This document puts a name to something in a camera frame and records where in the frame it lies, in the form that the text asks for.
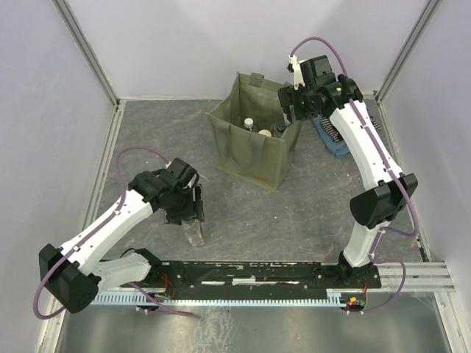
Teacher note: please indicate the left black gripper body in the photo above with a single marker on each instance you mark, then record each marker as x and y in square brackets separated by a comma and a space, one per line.
[183, 207]

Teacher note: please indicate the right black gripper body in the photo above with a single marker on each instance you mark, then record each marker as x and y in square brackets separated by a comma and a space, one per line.
[301, 99]

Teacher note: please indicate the clear square bottle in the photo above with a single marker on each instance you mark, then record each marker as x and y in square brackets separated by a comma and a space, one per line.
[278, 129]
[192, 230]

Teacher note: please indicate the cream cylindrical jar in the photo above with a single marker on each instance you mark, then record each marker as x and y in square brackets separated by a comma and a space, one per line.
[265, 132]

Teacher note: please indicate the chrome dome clear bottle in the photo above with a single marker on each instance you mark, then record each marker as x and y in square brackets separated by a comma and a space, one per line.
[249, 124]

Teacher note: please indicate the green canvas bag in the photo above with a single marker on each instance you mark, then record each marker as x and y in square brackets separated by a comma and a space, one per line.
[252, 157]

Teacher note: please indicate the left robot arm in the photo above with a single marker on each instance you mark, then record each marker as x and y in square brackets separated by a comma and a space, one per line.
[75, 273]

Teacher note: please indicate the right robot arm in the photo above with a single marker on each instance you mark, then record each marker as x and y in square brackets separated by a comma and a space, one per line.
[316, 90]

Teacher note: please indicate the black white striped cloth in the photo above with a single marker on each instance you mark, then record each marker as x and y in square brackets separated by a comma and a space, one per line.
[327, 127]

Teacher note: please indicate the blue folded cloth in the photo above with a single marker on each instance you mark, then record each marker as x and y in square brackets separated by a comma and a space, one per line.
[338, 149]

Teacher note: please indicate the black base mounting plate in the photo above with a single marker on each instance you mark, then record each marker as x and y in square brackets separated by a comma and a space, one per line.
[185, 275]

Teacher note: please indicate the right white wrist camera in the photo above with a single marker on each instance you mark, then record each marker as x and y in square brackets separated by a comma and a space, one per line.
[294, 66]

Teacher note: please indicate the blue slotted cable duct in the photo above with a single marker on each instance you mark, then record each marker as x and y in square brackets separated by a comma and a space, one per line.
[233, 297]

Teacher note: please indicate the aluminium front rail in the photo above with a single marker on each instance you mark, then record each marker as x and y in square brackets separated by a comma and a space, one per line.
[416, 274]

